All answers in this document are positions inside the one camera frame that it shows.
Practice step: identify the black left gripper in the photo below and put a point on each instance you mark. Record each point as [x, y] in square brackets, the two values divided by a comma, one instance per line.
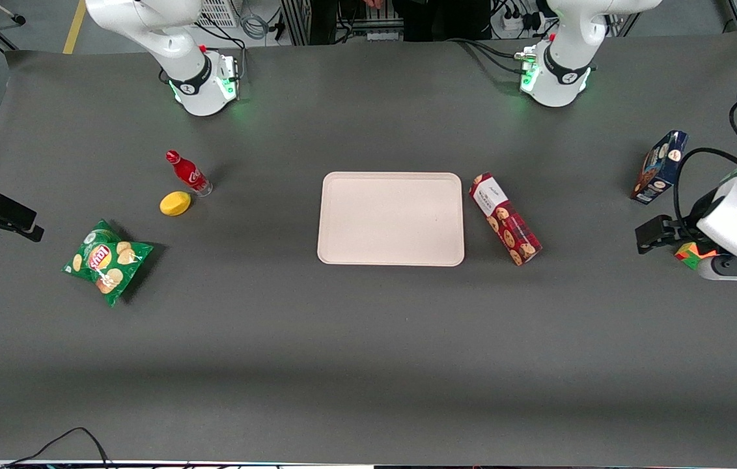
[685, 227]

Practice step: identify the red cookie box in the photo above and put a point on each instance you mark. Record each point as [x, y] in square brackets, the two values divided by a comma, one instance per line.
[505, 218]

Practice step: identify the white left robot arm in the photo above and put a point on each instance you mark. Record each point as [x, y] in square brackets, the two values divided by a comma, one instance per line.
[560, 71]

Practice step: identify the blue cookie box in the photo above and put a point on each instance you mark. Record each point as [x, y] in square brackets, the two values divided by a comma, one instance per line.
[660, 166]

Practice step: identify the beige plastic tray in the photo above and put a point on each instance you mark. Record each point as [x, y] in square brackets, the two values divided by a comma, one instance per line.
[391, 218]

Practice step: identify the white vented box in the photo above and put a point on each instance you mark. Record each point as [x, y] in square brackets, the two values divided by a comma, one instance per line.
[219, 12]

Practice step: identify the colourful puzzle cube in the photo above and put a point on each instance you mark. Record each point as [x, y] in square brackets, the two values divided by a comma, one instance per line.
[687, 254]

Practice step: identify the green chips bag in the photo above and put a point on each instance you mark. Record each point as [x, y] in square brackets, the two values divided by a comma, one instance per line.
[107, 260]

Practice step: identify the yellow lemon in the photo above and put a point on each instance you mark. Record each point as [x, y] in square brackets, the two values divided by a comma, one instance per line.
[175, 203]

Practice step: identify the red cola bottle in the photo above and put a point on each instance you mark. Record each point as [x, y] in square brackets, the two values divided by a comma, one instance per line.
[187, 172]

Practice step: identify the white power strip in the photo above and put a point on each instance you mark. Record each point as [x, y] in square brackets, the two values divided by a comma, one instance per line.
[512, 23]

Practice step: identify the dark grey table cover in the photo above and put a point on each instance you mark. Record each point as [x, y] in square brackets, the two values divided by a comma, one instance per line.
[368, 358]

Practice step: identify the aluminium frame post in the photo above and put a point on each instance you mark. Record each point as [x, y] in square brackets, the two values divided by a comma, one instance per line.
[295, 19]

